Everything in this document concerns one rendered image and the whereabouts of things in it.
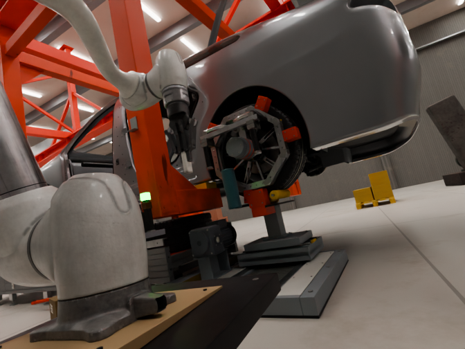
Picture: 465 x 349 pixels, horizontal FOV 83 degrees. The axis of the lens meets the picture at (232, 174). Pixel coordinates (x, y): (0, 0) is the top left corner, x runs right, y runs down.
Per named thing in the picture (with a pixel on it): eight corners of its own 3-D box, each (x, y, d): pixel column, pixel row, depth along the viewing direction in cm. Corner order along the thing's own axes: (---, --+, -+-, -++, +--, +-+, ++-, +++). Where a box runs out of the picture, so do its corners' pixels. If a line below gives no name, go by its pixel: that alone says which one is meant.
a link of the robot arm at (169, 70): (196, 91, 95) (169, 104, 101) (188, 52, 98) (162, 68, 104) (175, 79, 85) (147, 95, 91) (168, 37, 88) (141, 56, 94)
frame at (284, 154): (297, 179, 164) (276, 97, 172) (293, 179, 159) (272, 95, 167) (225, 197, 191) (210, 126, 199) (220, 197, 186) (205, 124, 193)
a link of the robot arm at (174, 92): (176, 81, 87) (179, 97, 85) (192, 91, 95) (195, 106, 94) (156, 92, 90) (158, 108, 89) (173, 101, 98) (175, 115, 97)
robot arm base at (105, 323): (117, 343, 35) (113, 298, 36) (25, 342, 44) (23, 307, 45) (196, 297, 51) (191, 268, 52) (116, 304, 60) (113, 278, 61)
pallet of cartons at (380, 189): (393, 199, 605) (385, 172, 614) (401, 201, 504) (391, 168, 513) (356, 206, 635) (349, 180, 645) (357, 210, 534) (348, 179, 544)
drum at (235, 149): (261, 156, 177) (256, 137, 179) (245, 154, 159) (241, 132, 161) (243, 163, 184) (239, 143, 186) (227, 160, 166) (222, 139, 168)
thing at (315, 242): (324, 248, 186) (321, 234, 187) (311, 262, 155) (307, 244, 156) (261, 255, 210) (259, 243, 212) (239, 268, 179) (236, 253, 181)
